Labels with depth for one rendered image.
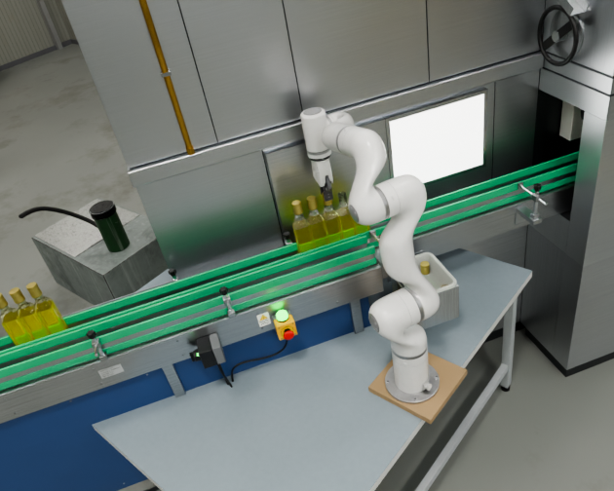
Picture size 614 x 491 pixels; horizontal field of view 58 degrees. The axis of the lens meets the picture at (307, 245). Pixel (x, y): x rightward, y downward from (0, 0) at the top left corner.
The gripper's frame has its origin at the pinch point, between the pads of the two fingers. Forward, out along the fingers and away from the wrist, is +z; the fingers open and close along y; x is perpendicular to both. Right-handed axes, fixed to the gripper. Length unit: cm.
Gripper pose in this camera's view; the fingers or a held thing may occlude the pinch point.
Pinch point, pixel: (326, 192)
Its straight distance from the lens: 204.2
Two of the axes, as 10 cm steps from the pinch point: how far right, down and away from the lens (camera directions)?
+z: 1.7, 8.0, 5.8
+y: 2.8, 5.3, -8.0
